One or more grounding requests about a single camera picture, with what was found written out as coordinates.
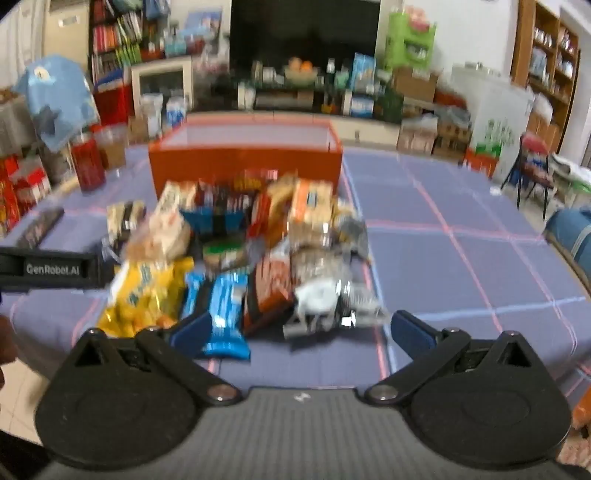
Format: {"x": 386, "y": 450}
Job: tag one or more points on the clear packet dark filling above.
{"x": 318, "y": 261}

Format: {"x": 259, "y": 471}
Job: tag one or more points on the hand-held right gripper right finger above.
{"x": 412, "y": 331}

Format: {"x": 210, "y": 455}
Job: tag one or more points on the black flat packet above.
{"x": 40, "y": 228}

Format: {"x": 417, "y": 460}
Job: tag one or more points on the blue white pack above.
{"x": 361, "y": 104}

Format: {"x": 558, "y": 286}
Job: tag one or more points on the green plastic rack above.
{"x": 411, "y": 39}

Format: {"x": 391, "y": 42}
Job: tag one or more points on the dark brown chocolate packet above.
{"x": 224, "y": 194}

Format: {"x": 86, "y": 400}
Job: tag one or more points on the blue black snack packet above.
{"x": 212, "y": 221}

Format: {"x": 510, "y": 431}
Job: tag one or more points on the cream packet red ends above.
{"x": 175, "y": 198}

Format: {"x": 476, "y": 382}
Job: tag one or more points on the silver white snack packet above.
{"x": 318, "y": 300}

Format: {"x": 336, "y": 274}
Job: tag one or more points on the black cream snack packet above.
{"x": 125, "y": 220}

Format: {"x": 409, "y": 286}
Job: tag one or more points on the red yellow snack packet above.
{"x": 256, "y": 179}

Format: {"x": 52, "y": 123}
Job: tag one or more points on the blue white bag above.
{"x": 176, "y": 113}

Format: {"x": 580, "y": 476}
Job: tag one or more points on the orange white bag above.
{"x": 482, "y": 164}

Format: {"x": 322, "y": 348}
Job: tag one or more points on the red printed cartons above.
{"x": 21, "y": 194}

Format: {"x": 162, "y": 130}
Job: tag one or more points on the clear jar brown contents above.
{"x": 111, "y": 147}

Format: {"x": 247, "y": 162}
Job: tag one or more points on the blue star cloth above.
{"x": 57, "y": 101}

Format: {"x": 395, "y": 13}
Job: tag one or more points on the purple plaid tablecloth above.
{"x": 438, "y": 277}

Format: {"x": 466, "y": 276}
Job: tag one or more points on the dark bookshelf with books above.
{"x": 120, "y": 41}

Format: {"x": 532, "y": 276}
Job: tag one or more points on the white glass-door cabinet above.
{"x": 161, "y": 83}

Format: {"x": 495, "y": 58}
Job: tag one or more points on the clear bread packet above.
{"x": 280, "y": 207}

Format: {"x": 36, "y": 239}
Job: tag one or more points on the beige air conditioner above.
{"x": 69, "y": 32}

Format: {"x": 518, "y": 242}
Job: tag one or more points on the black television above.
{"x": 304, "y": 32}

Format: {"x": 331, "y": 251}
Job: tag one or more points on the clear bag brown pastry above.
{"x": 159, "y": 237}

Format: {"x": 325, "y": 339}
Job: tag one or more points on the person's left hand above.
{"x": 5, "y": 339}

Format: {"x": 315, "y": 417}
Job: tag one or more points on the orange cracker packet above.
{"x": 311, "y": 210}

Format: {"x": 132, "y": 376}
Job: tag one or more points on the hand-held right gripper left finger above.
{"x": 190, "y": 330}

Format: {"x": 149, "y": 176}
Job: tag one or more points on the red orange snack packet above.
{"x": 260, "y": 214}

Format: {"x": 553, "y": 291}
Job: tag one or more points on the white television stand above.
{"x": 369, "y": 131}

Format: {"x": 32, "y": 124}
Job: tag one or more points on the orange brown snack packet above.
{"x": 268, "y": 295}

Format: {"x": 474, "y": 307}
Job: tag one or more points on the tall blue pack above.
{"x": 364, "y": 69}

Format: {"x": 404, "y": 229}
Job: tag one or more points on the red drink can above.
{"x": 87, "y": 164}

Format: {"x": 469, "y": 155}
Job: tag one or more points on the open cardboard box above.
{"x": 414, "y": 85}

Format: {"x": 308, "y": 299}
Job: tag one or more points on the wooden shelf unit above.
{"x": 545, "y": 69}

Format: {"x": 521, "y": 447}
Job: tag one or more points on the orange cardboard box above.
{"x": 244, "y": 159}

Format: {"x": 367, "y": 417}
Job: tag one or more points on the red crate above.
{"x": 113, "y": 106}

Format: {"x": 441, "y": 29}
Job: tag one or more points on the fruit bowl with oranges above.
{"x": 301, "y": 70}

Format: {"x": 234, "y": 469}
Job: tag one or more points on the red chair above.
{"x": 533, "y": 159}

